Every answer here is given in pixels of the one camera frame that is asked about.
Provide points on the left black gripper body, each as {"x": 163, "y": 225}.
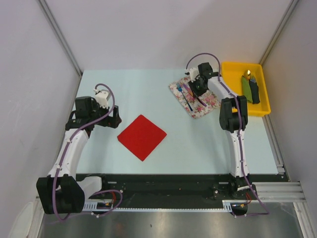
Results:
{"x": 108, "y": 121}

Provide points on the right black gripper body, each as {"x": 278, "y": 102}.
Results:
{"x": 196, "y": 87}

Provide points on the red paper napkin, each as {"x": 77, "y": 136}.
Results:
{"x": 141, "y": 137}

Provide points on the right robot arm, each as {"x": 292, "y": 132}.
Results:
{"x": 233, "y": 118}

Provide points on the green rolled napkin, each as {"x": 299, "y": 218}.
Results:
{"x": 246, "y": 89}

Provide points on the silver fork in black napkin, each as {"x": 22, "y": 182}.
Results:
{"x": 253, "y": 79}

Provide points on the black rolled napkin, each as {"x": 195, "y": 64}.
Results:
{"x": 254, "y": 92}

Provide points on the floral cloth mat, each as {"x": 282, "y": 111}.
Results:
{"x": 201, "y": 106}

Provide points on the gold spoon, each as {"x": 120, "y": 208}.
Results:
{"x": 248, "y": 74}

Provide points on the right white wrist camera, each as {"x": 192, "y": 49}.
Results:
{"x": 193, "y": 73}

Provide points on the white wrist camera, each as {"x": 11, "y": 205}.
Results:
{"x": 193, "y": 73}
{"x": 102, "y": 97}

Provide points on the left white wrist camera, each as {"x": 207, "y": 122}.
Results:
{"x": 102, "y": 97}

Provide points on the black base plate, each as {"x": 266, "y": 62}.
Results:
{"x": 173, "y": 191}

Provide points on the white cable duct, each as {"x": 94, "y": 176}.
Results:
{"x": 93, "y": 206}

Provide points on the right aluminium frame post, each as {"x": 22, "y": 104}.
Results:
{"x": 281, "y": 26}

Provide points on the aluminium frame post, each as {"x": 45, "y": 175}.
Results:
{"x": 281, "y": 26}
{"x": 48, "y": 14}

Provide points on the right aluminium frame rail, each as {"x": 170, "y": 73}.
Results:
{"x": 280, "y": 191}

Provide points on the left aluminium frame post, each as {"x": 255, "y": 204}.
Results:
{"x": 48, "y": 14}

